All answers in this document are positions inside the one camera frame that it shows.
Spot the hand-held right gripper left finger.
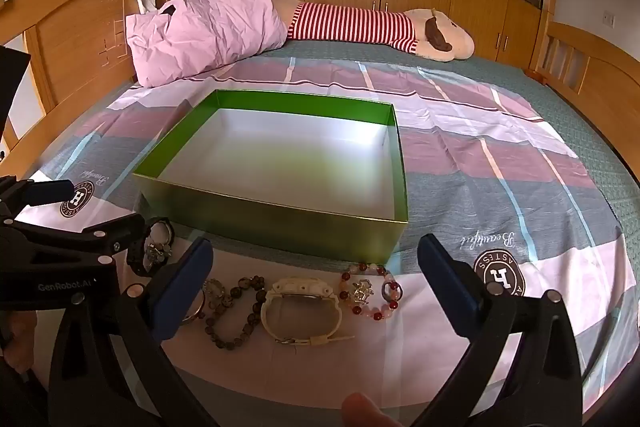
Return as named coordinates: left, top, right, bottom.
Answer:
left=47, top=236, right=221, bottom=427

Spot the green cardboard box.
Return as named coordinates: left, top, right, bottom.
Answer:
left=131, top=88, right=410, bottom=262

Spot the silver charm bracelet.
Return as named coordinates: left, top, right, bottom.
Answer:
left=181, top=278, right=224, bottom=326

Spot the person's right hand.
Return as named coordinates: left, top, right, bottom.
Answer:
left=341, top=393, right=404, bottom=427

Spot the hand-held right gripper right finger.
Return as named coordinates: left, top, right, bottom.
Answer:
left=415, top=234, right=584, bottom=427

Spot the white wristwatch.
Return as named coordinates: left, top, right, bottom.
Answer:
left=260, top=276, right=355, bottom=348

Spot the gold charm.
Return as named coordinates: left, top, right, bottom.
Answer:
left=350, top=279, right=374, bottom=303

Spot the green bed mat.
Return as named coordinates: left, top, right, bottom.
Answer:
left=250, top=42, right=640, bottom=268

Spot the person's left hand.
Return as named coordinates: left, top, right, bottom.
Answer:
left=0, top=311, right=40, bottom=377

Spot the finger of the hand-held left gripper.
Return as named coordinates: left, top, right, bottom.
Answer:
left=12, top=213, right=147, bottom=269
left=0, top=178, right=77, bottom=222

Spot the black wristwatch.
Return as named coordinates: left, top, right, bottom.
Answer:
left=126, top=217, right=175, bottom=278

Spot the red and pink bead bracelet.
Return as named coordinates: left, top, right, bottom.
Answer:
left=338, top=262, right=402, bottom=322

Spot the wooden headboard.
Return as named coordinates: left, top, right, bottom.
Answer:
left=0, top=0, right=221, bottom=178

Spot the dark brown bead bracelet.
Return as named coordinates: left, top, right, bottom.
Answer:
left=202, top=274, right=267, bottom=352

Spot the plaid bed sheet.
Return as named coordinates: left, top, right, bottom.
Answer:
left=30, top=57, right=629, bottom=408

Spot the wooden footboard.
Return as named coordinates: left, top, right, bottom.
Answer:
left=530, top=12, right=640, bottom=128

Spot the striped plush toy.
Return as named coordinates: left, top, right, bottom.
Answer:
left=270, top=0, right=476, bottom=64

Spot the pink pillow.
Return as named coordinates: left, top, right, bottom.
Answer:
left=125, top=0, right=289, bottom=88

